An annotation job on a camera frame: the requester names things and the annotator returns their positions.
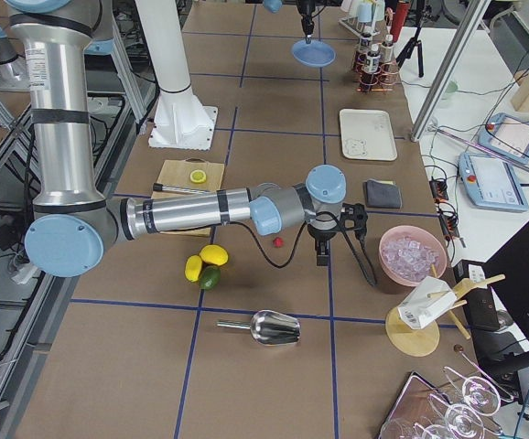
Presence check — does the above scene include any wine glass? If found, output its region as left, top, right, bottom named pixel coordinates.
left=443, top=366, right=501, bottom=417

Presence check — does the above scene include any red strawberry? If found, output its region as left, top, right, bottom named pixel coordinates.
left=273, top=237, right=284, bottom=248

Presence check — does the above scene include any black camera tripod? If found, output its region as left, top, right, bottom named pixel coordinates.
left=395, top=0, right=426, bottom=78

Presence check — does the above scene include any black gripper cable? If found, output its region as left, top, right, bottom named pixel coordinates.
left=221, top=200, right=379, bottom=288

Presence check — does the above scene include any lemon half slice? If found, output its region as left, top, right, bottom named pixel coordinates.
left=189, top=169, right=208, bottom=184

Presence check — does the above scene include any wooden mug tree stand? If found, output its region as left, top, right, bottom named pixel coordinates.
left=385, top=274, right=505, bottom=357

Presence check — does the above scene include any wooden cutting board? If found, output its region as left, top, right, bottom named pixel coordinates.
left=149, top=158, right=226, bottom=238

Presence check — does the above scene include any small yellow lemon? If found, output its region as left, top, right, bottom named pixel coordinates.
left=184, top=255, right=203, bottom=283

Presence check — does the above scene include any pink bowl of ice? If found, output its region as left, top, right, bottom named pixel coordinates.
left=379, top=225, right=448, bottom=286

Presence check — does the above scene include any metal ice scoop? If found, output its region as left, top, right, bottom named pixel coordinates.
left=217, top=310, right=301, bottom=346

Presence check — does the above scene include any bottle with white cap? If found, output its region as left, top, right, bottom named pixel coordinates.
left=363, top=44, right=380, bottom=75

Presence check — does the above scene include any white paper carton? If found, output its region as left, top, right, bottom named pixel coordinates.
left=397, top=276, right=457, bottom=330

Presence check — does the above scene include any grey folded cloth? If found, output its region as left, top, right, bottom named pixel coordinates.
left=363, top=179, right=403, bottom=209

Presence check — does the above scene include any large yellow lemon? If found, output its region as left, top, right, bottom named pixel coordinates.
left=200, top=244, right=229, bottom=266

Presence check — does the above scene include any teach pendant near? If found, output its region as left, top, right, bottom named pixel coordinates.
left=458, top=153, right=529, bottom=212

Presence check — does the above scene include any copper wire bottle rack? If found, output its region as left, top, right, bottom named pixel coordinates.
left=352, top=41, right=399, bottom=92

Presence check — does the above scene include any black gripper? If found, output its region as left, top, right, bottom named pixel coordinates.
left=297, top=0, right=316, bottom=35
left=308, top=203, right=367, bottom=266

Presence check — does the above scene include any teach pendant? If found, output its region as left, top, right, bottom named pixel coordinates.
left=478, top=112, right=529, bottom=164
left=458, top=153, right=529, bottom=212

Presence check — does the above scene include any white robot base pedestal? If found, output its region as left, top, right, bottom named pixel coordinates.
left=135, top=0, right=218, bottom=150

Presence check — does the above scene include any cream bear tray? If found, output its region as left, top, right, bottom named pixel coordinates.
left=339, top=109, right=397, bottom=162

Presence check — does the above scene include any teach pendant far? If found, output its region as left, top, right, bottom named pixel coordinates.
left=478, top=112, right=529, bottom=164

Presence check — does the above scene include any green avocado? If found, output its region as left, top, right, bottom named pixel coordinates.
left=199, top=265, right=221, bottom=290

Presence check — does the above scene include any blue plate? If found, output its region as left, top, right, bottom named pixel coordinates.
left=291, top=40, right=336, bottom=68

